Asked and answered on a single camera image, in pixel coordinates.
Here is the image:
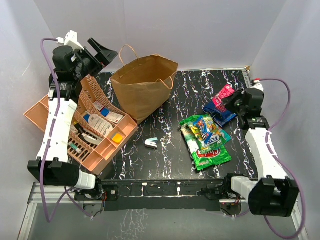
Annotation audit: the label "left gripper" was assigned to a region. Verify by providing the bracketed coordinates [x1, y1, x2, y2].
[73, 39, 118, 81]

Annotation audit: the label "red pink snack packet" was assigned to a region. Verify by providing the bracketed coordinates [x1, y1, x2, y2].
[212, 84, 235, 108]

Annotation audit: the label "dark blue snack bag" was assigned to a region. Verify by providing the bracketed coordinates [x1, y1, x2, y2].
[203, 100, 237, 127]

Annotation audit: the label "brown paper bag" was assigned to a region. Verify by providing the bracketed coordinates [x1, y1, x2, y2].
[110, 52, 178, 124]

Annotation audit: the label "green yellow chips bag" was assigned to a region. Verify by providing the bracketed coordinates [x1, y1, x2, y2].
[179, 115, 210, 155]

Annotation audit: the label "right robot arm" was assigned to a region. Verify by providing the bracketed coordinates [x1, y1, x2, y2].
[222, 84, 299, 218]

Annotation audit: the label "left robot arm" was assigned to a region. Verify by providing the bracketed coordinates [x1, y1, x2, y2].
[27, 38, 118, 200]

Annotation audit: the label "green mango candy bag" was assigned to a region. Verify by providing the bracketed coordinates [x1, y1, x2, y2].
[187, 115, 220, 145]

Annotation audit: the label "red green snack bag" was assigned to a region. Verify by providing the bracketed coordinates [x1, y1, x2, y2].
[191, 146, 232, 171]

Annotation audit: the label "small blue candy packet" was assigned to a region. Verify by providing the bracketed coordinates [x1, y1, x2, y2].
[193, 116, 213, 144]

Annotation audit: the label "card packs in organizer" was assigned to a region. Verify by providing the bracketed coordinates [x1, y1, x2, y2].
[93, 101, 124, 124]

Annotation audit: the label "white label bottle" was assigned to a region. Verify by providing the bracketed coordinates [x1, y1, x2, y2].
[83, 114, 114, 137]

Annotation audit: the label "orange desk organizer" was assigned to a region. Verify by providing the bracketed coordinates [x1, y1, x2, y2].
[23, 74, 139, 176]

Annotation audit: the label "yellow sticky note pad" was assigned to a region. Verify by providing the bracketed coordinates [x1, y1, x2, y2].
[111, 133, 124, 144]

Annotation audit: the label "green tube in organizer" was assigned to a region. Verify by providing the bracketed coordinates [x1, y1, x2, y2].
[68, 142, 82, 154]

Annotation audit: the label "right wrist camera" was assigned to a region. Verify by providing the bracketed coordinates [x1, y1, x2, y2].
[251, 78, 264, 92]

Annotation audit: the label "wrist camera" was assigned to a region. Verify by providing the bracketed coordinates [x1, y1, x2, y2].
[56, 30, 85, 50]
[251, 78, 264, 92]

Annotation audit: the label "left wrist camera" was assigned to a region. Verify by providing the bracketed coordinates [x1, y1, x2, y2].
[56, 30, 85, 50]

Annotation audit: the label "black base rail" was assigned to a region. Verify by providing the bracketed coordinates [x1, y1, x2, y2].
[74, 178, 251, 212]

